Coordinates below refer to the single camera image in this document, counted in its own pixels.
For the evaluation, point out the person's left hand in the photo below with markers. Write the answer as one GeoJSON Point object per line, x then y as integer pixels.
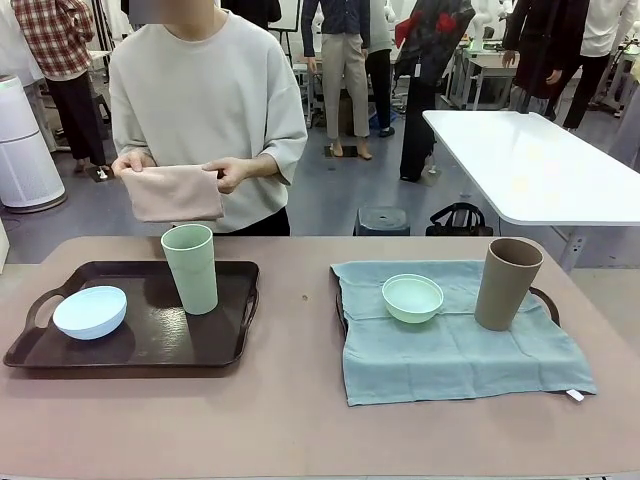
{"type": "Point", "coordinates": [237, 169]}

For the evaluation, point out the person's right hand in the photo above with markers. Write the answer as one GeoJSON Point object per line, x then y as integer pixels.
{"type": "Point", "coordinates": [132, 161]}

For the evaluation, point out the beige cloth mat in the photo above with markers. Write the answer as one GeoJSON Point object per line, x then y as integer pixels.
{"type": "Point", "coordinates": [175, 195]}

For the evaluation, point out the pale green tall cup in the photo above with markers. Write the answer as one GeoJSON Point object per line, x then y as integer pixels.
{"type": "Point", "coordinates": [197, 285]}

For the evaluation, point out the light blue bowl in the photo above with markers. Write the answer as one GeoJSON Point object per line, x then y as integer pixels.
{"type": "Point", "coordinates": [90, 315]}

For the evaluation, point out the pale green bowl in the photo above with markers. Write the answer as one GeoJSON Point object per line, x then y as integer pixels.
{"type": "Point", "coordinates": [412, 312]}

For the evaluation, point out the blue-grey cloth mat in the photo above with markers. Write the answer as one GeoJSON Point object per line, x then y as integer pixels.
{"type": "Point", "coordinates": [450, 360]}

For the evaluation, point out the brown tall cup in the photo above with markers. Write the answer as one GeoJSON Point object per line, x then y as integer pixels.
{"type": "Point", "coordinates": [500, 300]}

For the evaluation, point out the person's left forearm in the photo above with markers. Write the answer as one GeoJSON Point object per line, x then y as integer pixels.
{"type": "Point", "coordinates": [267, 165]}

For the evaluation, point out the dark brown serving tray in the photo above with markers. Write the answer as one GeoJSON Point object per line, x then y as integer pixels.
{"type": "Point", "coordinates": [340, 312]}
{"type": "Point", "coordinates": [160, 340]}

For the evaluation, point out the person in pale grey sweater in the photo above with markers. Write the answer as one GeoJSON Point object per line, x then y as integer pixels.
{"type": "Point", "coordinates": [210, 90]}

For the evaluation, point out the white air purifier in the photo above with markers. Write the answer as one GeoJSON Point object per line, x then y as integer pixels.
{"type": "Point", "coordinates": [30, 165]}

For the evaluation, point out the bystander in red plaid shirt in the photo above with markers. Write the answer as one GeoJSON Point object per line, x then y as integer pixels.
{"type": "Point", "coordinates": [55, 35]}

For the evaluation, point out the bystander in beige trousers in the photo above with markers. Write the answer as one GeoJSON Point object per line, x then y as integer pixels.
{"type": "Point", "coordinates": [345, 65]}

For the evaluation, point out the dark blue plastic stool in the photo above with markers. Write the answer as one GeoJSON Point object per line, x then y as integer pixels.
{"type": "Point", "coordinates": [382, 220]}

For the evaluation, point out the bystander in grey top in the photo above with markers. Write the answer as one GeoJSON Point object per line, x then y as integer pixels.
{"type": "Point", "coordinates": [380, 90]}

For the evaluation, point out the bystander in black red outfit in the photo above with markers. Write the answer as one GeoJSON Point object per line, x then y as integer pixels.
{"type": "Point", "coordinates": [425, 75]}

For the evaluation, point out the black bag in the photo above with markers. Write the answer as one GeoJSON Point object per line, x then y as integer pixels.
{"type": "Point", "coordinates": [460, 222]}

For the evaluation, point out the grey background desk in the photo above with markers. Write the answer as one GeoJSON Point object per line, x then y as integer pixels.
{"type": "Point", "coordinates": [490, 67]}

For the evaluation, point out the white side table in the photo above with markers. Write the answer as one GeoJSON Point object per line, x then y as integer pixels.
{"type": "Point", "coordinates": [540, 160]}

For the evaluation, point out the bystander in dark long coat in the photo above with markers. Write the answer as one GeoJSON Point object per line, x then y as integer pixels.
{"type": "Point", "coordinates": [545, 40]}

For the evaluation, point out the bystander in white shirt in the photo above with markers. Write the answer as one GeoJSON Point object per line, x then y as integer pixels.
{"type": "Point", "coordinates": [605, 25]}

